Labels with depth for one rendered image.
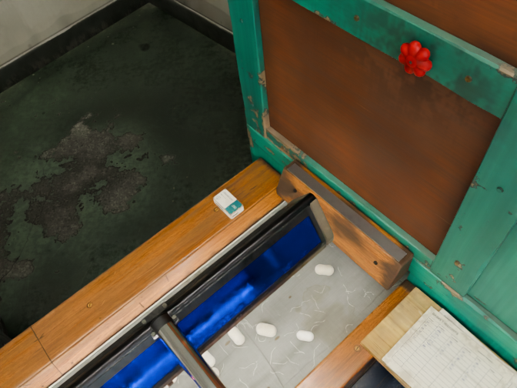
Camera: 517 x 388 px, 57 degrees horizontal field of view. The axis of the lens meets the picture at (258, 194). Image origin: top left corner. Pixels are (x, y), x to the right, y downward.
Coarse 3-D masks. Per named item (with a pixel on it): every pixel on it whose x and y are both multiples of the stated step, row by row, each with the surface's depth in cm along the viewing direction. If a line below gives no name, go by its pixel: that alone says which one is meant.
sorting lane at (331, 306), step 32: (256, 224) 101; (320, 256) 96; (288, 288) 93; (320, 288) 92; (352, 288) 91; (384, 288) 91; (256, 320) 89; (288, 320) 89; (320, 320) 88; (352, 320) 88; (96, 352) 89; (224, 352) 87; (256, 352) 86; (288, 352) 86; (320, 352) 85; (192, 384) 84; (256, 384) 83; (288, 384) 82
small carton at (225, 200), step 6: (222, 192) 101; (228, 192) 101; (216, 198) 101; (222, 198) 101; (228, 198) 100; (234, 198) 100; (216, 204) 102; (222, 204) 100; (228, 204) 100; (234, 204) 99; (240, 204) 99; (222, 210) 101; (228, 210) 99; (234, 210) 99; (240, 210) 100; (228, 216) 100; (234, 216) 100
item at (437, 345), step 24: (432, 312) 84; (408, 336) 81; (432, 336) 81; (456, 336) 81; (384, 360) 80; (408, 360) 79; (432, 360) 79; (456, 360) 79; (480, 360) 78; (432, 384) 77; (456, 384) 76; (480, 384) 76; (504, 384) 76
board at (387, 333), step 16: (416, 288) 86; (400, 304) 85; (416, 304) 85; (432, 304) 85; (384, 320) 84; (400, 320) 83; (416, 320) 83; (368, 336) 82; (384, 336) 82; (400, 336) 82; (384, 352) 81; (512, 368) 77
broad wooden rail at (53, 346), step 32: (256, 160) 108; (256, 192) 103; (192, 224) 100; (224, 224) 99; (128, 256) 97; (160, 256) 96; (192, 256) 96; (96, 288) 93; (128, 288) 93; (160, 288) 93; (64, 320) 90; (96, 320) 89; (128, 320) 91; (0, 352) 88; (32, 352) 87; (64, 352) 87; (0, 384) 84; (32, 384) 84
